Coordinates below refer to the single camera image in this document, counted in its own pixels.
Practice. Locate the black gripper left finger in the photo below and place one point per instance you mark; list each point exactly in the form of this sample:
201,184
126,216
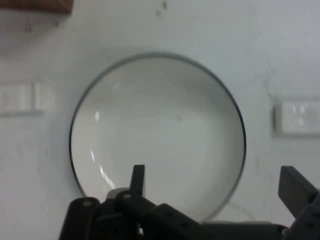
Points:
137,178

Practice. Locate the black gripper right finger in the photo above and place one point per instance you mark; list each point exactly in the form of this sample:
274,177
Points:
292,187

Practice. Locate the white bowl with black rim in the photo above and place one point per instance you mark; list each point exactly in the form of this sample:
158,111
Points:
160,130

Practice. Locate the clear acrylic block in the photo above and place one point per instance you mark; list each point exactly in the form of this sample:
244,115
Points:
21,100
298,117

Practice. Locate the brown wooden drawer cabinet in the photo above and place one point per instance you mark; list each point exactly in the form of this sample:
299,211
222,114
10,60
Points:
37,6

